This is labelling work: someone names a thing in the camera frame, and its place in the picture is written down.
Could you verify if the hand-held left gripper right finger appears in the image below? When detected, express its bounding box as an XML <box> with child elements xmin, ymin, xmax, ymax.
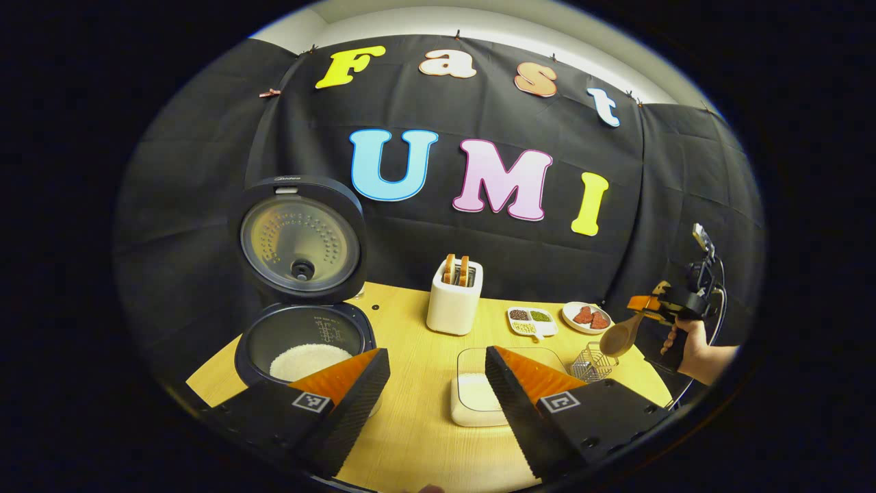
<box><xmin>485</xmin><ymin>344</ymin><xmax>675</xmax><ymax>482</ymax></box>

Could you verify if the dark grey rice cooker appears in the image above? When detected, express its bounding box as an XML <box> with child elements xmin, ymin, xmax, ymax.
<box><xmin>229</xmin><ymin>175</ymin><xmax>383</xmax><ymax>418</ymax></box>

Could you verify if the wire chopstick holder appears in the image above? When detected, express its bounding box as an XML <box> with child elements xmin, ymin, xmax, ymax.
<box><xmin>570</xmin><ymin>342</ymin><xmax>620</xmax><ymax>381</ymax></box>

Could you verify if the white toaster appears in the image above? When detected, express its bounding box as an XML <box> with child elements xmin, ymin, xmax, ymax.
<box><xmin>426</xmin><ymin>259</ymin><xmax>484</xmax><ymax>336</ymax></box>

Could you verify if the white divided dish of beans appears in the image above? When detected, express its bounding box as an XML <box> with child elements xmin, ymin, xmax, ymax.
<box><xmin>506</xmin><ymin>307</ymin><xmax>559</xmax><ymax>341</ymax></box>

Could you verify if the white rice heap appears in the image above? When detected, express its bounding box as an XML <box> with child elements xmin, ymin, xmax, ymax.
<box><xmin>270</xmin><ymin>344</ymin><xmax>353</xmax><ymax>382</ymax></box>

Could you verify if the white rice box clear lid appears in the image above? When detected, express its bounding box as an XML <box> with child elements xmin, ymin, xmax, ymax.
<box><xmin>450</xmin><ymin>346</ymin><xmax>569</xmax><ymax>428</ymax></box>

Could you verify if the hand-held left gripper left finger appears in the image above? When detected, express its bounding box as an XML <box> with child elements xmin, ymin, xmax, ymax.
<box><xmin>198</xmin><ymin>347</ymin><xmax>391</xmax><ymax>479</ymax></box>

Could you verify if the black backdrop cloth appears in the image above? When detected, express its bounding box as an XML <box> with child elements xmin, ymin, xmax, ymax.
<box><xmin>113</xmin><ymin>34</ymin><xmax>766</xmax><ymax>405</ymax></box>

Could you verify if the white round plate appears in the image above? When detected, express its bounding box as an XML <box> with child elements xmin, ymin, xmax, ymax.
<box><xmin>562</xmin><ymin>301</ymin><xmax>612</xmax><ymax>335</ymax></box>

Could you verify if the wooden spoon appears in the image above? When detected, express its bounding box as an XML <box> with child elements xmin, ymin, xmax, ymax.
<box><xmin>600</xmin><ymin>281</ymin><xmax>671</xmax><ymax>358</ymax></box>

